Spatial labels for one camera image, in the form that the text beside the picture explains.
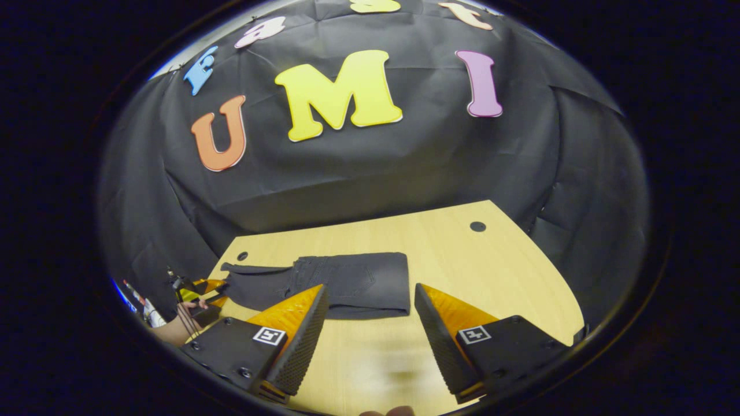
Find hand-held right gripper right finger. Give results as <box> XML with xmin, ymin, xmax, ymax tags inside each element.
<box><xmin>414</xmin><ymin>283</ymin><xmax>570</xmax><ymax>404</ymax></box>

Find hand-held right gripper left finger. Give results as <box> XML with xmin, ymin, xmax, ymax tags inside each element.
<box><xmin>180</xmin><ymin>283</ymin><xmax>330</xmax><ymax>404</ymax></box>

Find dark grey jeans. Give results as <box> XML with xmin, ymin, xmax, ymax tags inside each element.
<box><xmin>220</xmin><ymin>252</ymin><xmax>411</xmax><ymax>320</ymax></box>

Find white and red object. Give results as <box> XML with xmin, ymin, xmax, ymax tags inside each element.
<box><xmin>123</xmin><ymin>280</ymin><xmax>167</xmax><ymax>328</ymax></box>

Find black backdrop cloth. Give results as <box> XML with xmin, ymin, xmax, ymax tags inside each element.
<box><xmin>98</xmin><ymin>0</ymin><xmax>651</xmax><ymax>324</ymax></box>

